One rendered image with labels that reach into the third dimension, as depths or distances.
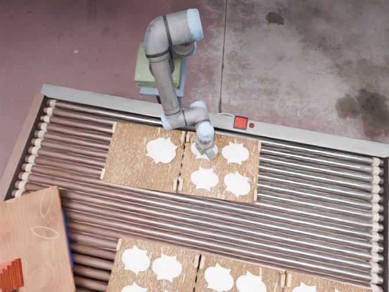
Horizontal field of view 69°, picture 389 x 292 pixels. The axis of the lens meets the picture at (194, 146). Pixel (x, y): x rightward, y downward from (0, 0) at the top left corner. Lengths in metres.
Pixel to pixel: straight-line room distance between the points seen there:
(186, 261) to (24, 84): 2.42
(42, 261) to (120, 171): 0.55
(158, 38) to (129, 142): 0.68
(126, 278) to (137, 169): 0.54
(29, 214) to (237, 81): 2.05
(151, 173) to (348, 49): 2.45
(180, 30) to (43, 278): 1.24
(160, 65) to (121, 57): 1.87
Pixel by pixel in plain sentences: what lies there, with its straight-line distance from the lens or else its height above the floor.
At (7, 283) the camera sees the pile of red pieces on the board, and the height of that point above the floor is 1.14.
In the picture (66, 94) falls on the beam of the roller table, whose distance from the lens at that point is 1.89.
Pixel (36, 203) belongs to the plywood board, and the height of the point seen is 1.04.
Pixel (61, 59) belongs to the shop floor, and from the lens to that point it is 3.25.
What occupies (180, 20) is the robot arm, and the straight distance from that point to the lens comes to 1.16.
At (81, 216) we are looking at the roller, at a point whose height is 0.92.
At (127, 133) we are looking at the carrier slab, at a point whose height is 0.94.
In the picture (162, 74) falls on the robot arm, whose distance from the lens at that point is 1.21.
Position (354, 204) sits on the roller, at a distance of 1.73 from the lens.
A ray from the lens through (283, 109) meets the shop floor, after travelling 2.78.
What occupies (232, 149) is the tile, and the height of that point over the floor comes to 0.95.
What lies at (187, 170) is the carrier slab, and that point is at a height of 0.94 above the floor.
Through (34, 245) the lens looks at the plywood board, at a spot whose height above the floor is 1.04.
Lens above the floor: 2.44
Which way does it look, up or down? 73 degrees down
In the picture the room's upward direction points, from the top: 3 degrees counter-clockwise
